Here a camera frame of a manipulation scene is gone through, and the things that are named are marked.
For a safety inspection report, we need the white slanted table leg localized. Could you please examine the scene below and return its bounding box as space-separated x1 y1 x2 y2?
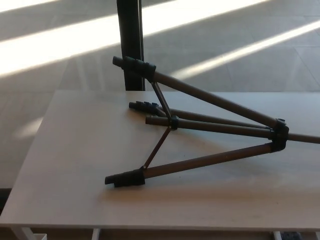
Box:
21 226 35 240

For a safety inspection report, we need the brown and black tripod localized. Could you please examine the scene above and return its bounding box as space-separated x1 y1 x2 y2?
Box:
104 55 320 188

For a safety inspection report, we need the black upright pole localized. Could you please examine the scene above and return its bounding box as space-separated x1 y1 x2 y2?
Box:
116 0 146 91

